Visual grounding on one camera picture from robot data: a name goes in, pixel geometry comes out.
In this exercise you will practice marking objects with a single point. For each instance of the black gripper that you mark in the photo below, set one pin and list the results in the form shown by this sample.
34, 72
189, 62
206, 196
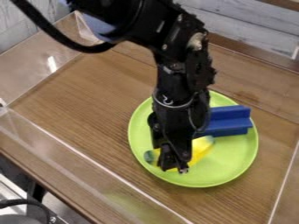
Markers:
174, 123

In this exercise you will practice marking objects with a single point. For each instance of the blue plastic block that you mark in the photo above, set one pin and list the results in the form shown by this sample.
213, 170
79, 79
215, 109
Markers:
229, 121

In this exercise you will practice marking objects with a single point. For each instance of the clear acrylic enclosure wall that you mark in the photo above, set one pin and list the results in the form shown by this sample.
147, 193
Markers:
91, 189

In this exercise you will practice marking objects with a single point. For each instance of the clear acrylic corner bracket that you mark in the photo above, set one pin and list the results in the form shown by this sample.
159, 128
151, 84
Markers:
85, 31

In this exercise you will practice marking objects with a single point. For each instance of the green round plate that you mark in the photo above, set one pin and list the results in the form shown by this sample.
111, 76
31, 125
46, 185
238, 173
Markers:
227, 161

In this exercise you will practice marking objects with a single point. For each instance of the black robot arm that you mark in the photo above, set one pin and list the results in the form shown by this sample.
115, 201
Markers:
159, 25

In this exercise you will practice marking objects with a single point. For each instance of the yellow toy banana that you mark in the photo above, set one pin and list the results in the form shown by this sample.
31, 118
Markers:
201, 148

